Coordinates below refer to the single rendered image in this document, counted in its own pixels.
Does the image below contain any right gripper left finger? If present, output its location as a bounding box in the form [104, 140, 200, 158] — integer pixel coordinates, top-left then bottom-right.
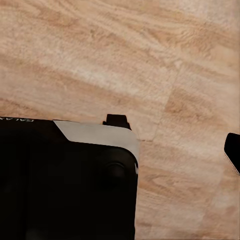
[0, 133, 26, 193]

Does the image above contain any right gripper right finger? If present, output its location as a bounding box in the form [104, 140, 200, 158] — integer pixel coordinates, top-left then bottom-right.
[224, 132, 240, 173]

